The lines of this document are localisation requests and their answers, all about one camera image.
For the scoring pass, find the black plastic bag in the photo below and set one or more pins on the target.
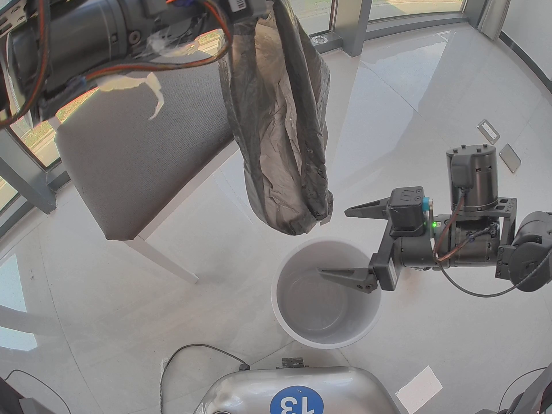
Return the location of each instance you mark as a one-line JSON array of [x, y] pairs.
[[276, 123]]

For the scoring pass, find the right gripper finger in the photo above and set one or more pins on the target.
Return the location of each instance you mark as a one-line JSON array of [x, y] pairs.
[[375, 207], [353, 279]]

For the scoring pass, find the grey chair with white frame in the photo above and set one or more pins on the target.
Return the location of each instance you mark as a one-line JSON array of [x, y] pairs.
[[138, 158]]

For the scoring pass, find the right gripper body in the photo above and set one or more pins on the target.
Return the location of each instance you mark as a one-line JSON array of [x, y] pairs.
[[414, 252]]

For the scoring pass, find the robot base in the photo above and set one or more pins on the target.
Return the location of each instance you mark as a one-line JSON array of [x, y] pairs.
[[302, 386]]

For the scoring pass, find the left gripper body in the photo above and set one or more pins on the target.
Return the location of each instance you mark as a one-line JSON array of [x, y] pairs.
[[129, 11]]

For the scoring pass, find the white trash bin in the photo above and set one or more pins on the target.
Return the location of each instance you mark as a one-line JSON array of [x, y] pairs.
[[319, 308]]

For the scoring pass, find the white curtain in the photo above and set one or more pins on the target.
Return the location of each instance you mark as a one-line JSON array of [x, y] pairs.
[[496, 2]]

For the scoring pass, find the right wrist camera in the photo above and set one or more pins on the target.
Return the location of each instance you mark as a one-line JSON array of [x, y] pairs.
[[405, 214]]

